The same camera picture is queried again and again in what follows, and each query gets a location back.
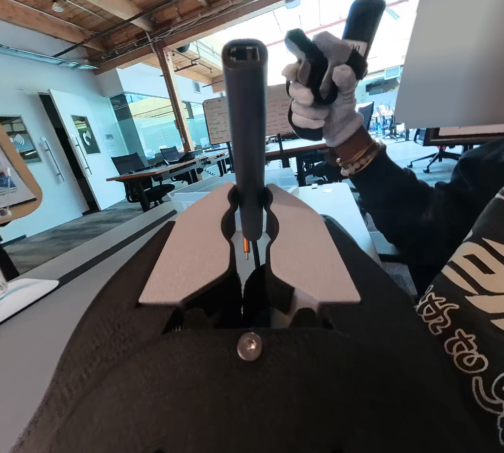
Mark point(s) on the person's right hand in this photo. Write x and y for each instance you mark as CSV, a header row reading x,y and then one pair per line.
x,y
342,106

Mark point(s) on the white plastic bin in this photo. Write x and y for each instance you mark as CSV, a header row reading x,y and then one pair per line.
x,y
189,197

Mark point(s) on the silver closed laptop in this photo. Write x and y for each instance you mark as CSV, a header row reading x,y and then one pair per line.
x,y
338,205

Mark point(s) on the wooden office desk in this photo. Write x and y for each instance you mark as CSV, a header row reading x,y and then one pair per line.
x,y
295,146
157,171

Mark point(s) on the grey usb hub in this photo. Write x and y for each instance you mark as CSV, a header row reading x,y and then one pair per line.
x,y
246,126

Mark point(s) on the black red office chair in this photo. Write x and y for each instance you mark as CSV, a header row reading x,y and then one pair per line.
x,y
441,153

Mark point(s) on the handwritten whiteboard on stand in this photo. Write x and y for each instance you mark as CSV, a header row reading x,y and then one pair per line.
x,y
215,118
277,110

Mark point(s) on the person's black printed shirt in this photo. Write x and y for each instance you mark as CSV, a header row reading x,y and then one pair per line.
x,y
472,323

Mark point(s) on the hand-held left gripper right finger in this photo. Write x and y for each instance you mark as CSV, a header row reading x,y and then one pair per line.
x,y
311,256

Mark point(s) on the black ceiling dome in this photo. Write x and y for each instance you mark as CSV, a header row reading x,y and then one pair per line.
x,y
183,48

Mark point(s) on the gold dark wall picture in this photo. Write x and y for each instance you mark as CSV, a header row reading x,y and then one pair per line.
x,y
86,134

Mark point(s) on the white door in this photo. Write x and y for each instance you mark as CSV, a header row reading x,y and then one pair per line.
x,y
67,106

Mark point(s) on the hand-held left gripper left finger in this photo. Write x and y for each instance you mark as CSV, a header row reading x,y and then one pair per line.
x,y
189,256

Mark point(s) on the instruction poster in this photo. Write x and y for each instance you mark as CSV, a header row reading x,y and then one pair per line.
x,y
15,177

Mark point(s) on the black framed tag sign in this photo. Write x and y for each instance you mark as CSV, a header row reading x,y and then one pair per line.
x,y
464,138

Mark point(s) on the person's right forearm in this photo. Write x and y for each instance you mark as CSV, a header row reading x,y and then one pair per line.
x,y
413,205

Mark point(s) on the white track spot lamp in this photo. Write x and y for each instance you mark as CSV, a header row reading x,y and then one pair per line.
x,y
58,7

